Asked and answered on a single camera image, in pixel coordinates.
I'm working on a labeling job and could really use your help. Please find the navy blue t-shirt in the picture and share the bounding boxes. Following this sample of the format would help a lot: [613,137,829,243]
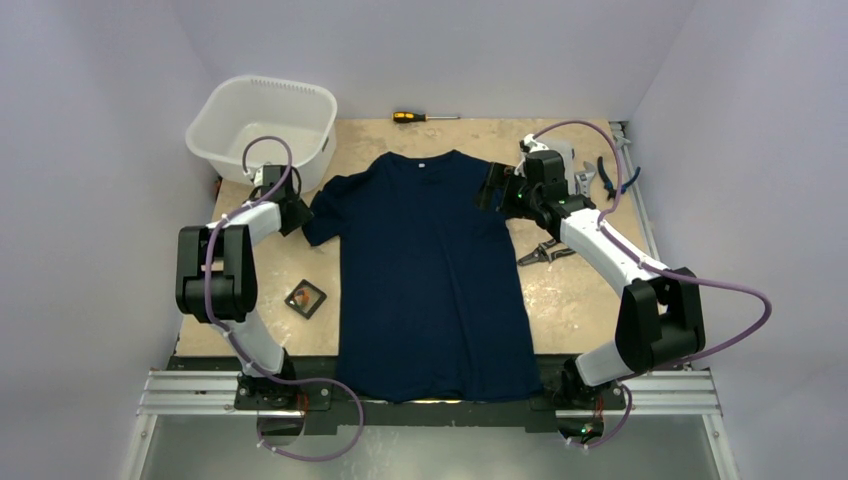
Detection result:
[303,150,542,402]

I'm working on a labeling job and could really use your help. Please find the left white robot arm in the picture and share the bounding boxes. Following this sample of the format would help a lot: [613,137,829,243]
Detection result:
[175,186,312,409]

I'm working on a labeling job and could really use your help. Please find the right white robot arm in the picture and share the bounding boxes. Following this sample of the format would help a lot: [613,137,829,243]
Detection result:
[475,150,706,407]

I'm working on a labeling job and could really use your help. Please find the brooch in black box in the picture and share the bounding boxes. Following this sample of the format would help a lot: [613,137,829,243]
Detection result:
[285,279,327,320]

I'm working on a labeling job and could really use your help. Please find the adjustable wrench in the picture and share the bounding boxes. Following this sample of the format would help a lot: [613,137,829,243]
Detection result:
[574,161,597,198]

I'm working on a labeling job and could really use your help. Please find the clear plastic parts box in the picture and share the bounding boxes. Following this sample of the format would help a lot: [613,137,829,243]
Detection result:
[542,138,576,181]

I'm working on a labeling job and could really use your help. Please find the white plastic tub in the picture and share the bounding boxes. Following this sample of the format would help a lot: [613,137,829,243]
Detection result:
[185,75,338,193]

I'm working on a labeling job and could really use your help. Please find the yellow black screwdriver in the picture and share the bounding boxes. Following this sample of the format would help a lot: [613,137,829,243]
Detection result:
[391,111,460,124]

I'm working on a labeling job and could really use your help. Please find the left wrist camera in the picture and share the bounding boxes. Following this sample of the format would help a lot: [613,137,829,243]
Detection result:
[252,164,286,189]

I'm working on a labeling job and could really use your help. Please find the black handled pliers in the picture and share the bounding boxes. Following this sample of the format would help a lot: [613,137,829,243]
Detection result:
[516,239,575,267]

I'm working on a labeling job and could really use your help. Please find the blue handled pliers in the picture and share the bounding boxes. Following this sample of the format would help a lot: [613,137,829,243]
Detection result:
[596,155,643,202]

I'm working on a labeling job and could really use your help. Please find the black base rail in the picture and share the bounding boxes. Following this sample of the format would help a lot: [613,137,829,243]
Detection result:
[166,355,627,439]

